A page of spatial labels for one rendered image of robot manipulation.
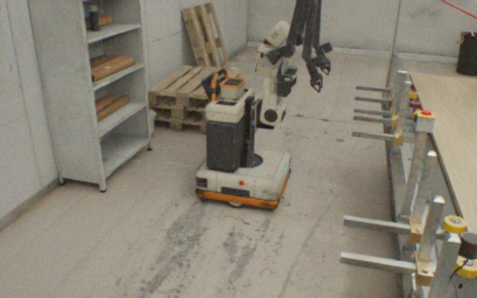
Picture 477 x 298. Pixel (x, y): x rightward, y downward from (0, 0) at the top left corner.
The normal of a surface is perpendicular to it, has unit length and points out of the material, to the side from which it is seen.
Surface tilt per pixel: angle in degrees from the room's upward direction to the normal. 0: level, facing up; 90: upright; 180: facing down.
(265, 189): 90
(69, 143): 90
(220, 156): 90
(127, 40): 90
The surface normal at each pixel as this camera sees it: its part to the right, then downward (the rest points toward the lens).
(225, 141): -0.27, 0.40
